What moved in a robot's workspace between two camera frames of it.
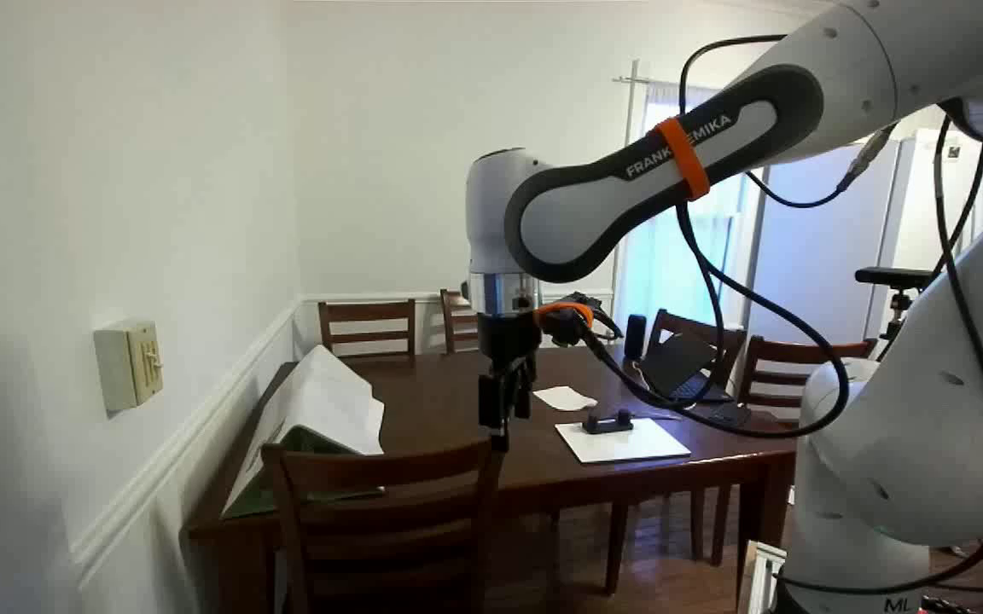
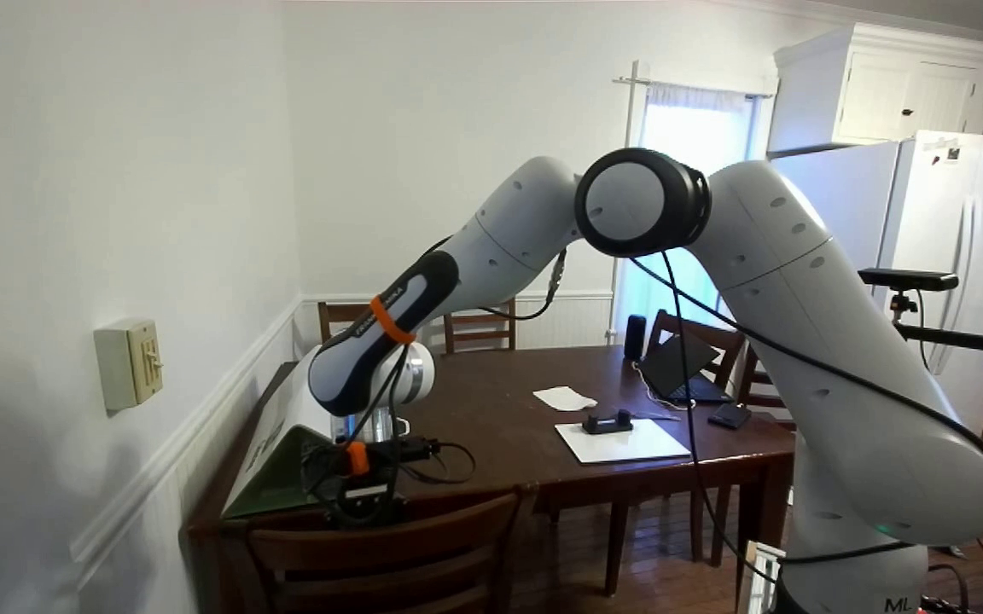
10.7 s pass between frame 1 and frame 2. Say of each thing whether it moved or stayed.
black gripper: moved
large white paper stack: stayed
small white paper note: stayed
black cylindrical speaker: stayed
